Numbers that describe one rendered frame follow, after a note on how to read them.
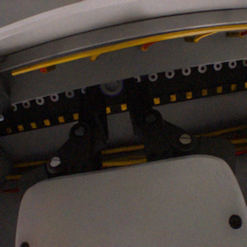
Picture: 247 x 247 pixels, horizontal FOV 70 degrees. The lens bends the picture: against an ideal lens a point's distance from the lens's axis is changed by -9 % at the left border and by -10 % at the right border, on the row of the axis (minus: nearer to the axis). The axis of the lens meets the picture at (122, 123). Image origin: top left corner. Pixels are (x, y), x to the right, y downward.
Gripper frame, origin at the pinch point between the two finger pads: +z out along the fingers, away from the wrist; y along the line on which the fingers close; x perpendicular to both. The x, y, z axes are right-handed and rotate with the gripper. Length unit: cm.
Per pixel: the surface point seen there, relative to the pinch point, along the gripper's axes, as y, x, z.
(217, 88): 12.1, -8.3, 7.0
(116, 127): -2.0, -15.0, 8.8
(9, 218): -17.7, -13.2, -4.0
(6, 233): -16.9, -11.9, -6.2
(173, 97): 6.2, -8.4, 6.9
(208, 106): 12.7, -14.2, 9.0
